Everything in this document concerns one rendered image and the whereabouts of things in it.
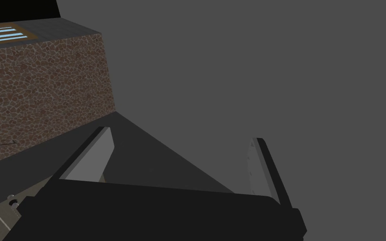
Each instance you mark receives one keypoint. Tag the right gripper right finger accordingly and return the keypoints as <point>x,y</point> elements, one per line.
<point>263,170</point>

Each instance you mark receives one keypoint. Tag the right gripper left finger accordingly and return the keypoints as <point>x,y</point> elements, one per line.
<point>91,161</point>

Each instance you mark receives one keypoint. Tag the window with brown frame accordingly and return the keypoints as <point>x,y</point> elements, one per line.
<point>2,34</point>

